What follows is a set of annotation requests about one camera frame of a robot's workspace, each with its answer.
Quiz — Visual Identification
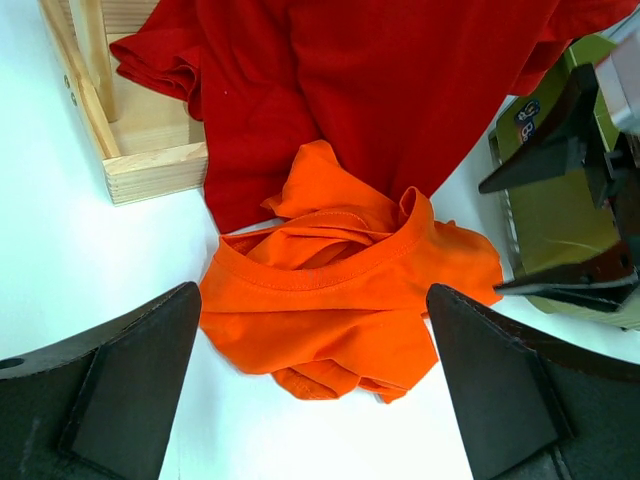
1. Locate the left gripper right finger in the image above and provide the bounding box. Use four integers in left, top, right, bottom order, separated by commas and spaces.
426, 284, 639, 479

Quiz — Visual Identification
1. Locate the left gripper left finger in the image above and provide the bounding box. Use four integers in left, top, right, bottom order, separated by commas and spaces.
1, 282, 201, 479

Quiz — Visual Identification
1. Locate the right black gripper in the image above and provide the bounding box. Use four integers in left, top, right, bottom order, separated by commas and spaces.
478, 64, 639, 313

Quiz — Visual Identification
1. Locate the orange t shirt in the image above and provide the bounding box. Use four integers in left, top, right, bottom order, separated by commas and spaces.
200, 141, 502, 403

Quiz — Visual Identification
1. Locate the red t shirt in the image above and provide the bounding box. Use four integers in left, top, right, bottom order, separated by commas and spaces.
110, 0, 636, 233

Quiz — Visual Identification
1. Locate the green plastic basket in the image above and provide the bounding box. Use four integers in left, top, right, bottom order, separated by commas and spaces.
488, 35, 639, 330

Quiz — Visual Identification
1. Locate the wooden clothes rack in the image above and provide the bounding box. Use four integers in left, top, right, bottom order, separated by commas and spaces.
39, 0, 207, 205

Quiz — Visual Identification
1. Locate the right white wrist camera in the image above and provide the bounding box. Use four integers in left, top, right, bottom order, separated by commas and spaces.
595, 30, 640, 135

